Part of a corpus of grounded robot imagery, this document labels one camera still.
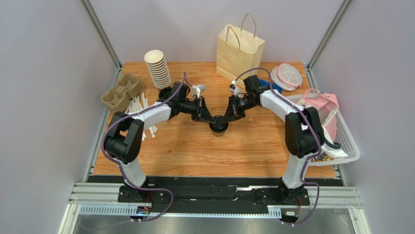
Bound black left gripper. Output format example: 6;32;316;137
179;97;215;124

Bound single paper cup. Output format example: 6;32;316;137
211;130;226;137

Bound brown paper bag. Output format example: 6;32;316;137
216;24;265;81

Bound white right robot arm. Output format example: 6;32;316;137
219;75;325;203

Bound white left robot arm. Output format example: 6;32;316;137
101;81;216;193

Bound blue cloth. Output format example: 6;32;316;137
261;80;282;94

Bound stack of black lids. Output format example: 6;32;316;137
158;87;172;102

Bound pile of wrapped straws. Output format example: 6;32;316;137
124;92;158;138

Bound stack of paper cups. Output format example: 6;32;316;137
144;50;171;89

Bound white pink mesh pouches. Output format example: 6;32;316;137
271;63;303;91

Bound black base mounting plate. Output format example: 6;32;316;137
117;176;310;215

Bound cardboard cup carrier stack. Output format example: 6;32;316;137
101;73;143;113

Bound pink mesh bag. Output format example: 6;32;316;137
297;88;339;141

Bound white garment in basket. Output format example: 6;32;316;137
312;127;348;162

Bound white plastic basket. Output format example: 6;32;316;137
287;95;360;166

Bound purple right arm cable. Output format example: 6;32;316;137
234;67;321;227

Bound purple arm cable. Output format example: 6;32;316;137
79;71;189;228
234;67;321;227

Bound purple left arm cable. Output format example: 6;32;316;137
79;71;189;228

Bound aluminium frame rail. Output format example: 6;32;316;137
59;183;370;234

